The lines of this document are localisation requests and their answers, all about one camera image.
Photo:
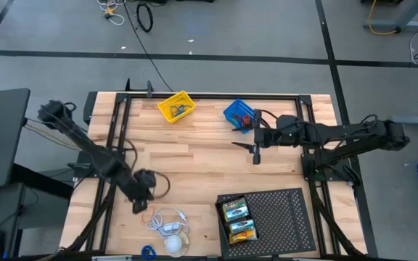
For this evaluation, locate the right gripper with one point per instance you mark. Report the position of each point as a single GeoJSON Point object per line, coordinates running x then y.
{"type": "Point", "coordinates": [267, 137]}

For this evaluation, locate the grey desk foot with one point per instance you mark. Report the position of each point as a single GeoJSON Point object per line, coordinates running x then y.
{"type": "Point", "coordinates": [416, 120]}

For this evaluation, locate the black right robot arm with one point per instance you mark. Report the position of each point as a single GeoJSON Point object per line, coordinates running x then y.
{"type": "Point", "coordinates": [339, 132]}

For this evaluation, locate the black frame bracket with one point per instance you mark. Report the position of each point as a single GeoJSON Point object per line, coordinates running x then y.
{"type": "Point", "coordinates": [150, 90]}
{"type": "Point", "coordinates": [127, 86]}

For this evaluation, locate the grey desk leg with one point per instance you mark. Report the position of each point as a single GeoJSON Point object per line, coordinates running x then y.
{"type": "Point", "coordinates": [408, 12]}

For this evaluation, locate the yellow plastic basket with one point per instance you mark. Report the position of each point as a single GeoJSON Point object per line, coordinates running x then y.
{"type": "Point", "coordinates": [165, 105]}

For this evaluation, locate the large crayon box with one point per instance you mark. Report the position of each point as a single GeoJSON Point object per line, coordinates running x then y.
{"type": "Point", "coordinates": [242, 226]}
{"type": "Point", "coordinates": [235, 209]}

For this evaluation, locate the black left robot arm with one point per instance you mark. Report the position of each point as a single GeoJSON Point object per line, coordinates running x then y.
{"type": "Point", "coordinates": [96, 159]}

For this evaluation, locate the silver metal bar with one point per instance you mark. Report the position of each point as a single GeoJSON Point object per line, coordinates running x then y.
{"type": "Point", "coordinates": [111, 258]}

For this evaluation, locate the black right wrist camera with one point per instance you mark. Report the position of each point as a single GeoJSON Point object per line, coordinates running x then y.
{"type": "Point", "coordinates": [285, 121]}

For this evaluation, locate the blue coil wristband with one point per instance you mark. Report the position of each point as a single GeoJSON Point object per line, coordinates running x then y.
{"type": "Point", "coordinates": [143, 252]}

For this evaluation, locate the thin orange rubber band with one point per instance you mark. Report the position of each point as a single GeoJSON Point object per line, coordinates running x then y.
{"type": "Point", "coordinates": [143, 215]}

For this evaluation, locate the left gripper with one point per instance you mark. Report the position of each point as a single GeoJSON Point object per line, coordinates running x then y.
{"type": "Point", "coordinates": [142, 185]}

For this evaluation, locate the black perforated metal riser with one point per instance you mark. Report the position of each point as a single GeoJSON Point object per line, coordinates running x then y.
{"type": "Point", "coordinates": [285, 221]}

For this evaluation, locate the blue plastic basket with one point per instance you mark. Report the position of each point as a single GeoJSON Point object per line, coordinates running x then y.
{"type": "Point", "coordinates": [236, 107]}

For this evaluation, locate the black table frame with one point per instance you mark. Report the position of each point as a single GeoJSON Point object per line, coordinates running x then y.
{"type": "Point", "coordinates": [212, 96]}

